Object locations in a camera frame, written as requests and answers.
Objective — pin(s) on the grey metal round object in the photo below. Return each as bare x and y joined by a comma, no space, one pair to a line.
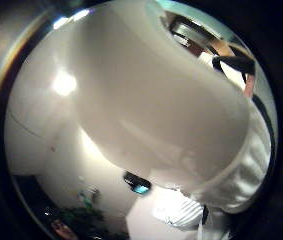
188,30

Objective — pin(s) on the black device with blue screen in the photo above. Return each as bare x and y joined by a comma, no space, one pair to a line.
137,183

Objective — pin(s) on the white ribbed object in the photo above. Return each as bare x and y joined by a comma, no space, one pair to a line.
181,211

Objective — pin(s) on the small teal object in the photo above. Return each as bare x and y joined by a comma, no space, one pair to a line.
85,197

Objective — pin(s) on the green leafy plant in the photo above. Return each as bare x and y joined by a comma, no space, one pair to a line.
81,220

